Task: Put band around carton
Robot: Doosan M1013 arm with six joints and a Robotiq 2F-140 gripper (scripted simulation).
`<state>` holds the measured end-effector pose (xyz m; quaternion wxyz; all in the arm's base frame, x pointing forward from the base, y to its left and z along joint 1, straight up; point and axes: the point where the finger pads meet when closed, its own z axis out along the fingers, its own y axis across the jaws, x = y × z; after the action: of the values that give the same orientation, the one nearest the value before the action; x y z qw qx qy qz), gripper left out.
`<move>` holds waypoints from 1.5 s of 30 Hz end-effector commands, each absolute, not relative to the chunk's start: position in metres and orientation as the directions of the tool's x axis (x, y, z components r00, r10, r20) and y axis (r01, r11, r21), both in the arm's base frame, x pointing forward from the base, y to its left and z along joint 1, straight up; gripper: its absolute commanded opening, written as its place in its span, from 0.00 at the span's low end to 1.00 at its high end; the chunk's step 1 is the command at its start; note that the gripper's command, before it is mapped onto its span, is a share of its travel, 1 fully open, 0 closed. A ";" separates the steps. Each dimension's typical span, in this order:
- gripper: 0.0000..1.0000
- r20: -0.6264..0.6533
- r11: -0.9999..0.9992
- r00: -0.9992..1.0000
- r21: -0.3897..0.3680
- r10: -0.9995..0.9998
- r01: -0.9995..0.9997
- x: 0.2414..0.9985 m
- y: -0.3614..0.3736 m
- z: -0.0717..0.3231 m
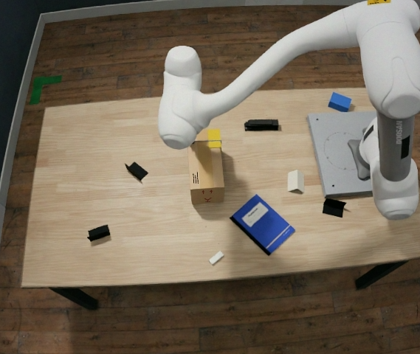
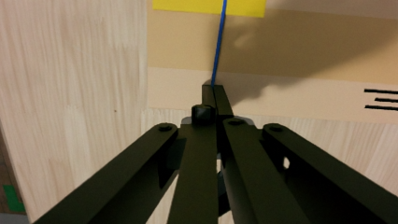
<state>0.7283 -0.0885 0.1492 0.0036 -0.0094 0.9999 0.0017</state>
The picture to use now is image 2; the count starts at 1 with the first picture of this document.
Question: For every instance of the brown cardboard box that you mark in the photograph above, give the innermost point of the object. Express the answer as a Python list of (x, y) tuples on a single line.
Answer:
[(307, 59)]

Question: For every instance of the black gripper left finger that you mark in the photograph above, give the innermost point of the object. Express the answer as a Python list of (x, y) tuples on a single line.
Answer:
[(128, 188)]

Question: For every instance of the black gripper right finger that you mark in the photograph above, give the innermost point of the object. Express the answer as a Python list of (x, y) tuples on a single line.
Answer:
[(316, 186)]

